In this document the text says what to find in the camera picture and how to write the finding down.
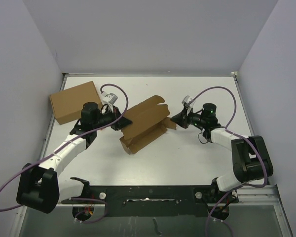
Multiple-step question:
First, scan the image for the closed brown cardboard box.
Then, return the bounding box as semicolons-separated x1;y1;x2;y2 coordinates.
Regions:
49;81;102;125

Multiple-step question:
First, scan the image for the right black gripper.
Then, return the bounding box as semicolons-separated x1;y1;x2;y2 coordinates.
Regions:
171;107;206;129

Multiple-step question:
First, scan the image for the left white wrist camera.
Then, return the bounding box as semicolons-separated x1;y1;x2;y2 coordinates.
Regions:
101;91;118;110

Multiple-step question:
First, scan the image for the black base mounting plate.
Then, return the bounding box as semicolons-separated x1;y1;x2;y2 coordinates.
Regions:
62;184;239;221

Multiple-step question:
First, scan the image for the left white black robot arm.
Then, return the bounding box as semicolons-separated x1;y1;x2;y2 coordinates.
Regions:
16;102;132;213

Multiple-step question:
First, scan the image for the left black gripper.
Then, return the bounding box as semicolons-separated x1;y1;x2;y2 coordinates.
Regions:
93;105;132;130

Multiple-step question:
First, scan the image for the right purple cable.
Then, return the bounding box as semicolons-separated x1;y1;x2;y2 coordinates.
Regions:
187;86;268;237

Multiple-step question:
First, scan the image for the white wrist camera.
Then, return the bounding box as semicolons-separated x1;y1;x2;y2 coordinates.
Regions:
101;91;118;110
182;95;195;109

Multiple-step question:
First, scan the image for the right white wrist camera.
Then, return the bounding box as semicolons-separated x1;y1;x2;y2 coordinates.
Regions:
182;95;195;109

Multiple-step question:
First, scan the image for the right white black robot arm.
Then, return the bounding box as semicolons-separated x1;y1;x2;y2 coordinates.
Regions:
170;103;273;202

